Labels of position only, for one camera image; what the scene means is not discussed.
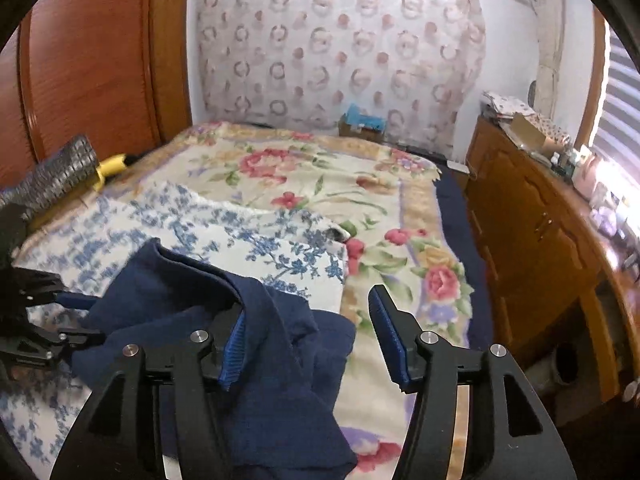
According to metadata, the navy blue t-shirt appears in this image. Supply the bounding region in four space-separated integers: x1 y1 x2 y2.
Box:
70 238 357 479

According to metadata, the blue floral white quilt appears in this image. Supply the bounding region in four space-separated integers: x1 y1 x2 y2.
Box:
1 182 355 479

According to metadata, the dark circle-patterned pillow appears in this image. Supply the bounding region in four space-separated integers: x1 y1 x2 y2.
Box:
1 134 99 221

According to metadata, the yellow cushion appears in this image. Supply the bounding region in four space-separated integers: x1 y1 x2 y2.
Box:
93 154 127 192

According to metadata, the long wooden cabinet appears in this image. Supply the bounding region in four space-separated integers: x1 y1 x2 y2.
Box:
465 118 639 401

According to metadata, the brown wooden wardrobe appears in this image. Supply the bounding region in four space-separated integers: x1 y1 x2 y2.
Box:
1 0 192 186

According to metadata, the navy blue bed sheet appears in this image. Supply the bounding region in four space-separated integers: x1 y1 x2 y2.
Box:
435 164 494 350

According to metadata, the red floral cream blanket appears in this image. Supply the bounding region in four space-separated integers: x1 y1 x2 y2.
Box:
104 120 476 480

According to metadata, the open cardboard box on cabinet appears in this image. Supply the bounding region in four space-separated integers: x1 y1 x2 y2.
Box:
508 113 570 158

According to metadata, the striped window blind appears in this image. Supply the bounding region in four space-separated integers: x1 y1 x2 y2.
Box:
591 25 640 182

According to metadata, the cardboard box with blue items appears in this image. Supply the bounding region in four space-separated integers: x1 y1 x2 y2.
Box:
338 104 387 143

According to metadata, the circle-patterned sheer curtain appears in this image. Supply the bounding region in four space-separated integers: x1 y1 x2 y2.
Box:
193 0 486 156

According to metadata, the beige side curtain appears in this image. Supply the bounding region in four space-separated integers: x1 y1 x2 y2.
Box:
534 0 566 118

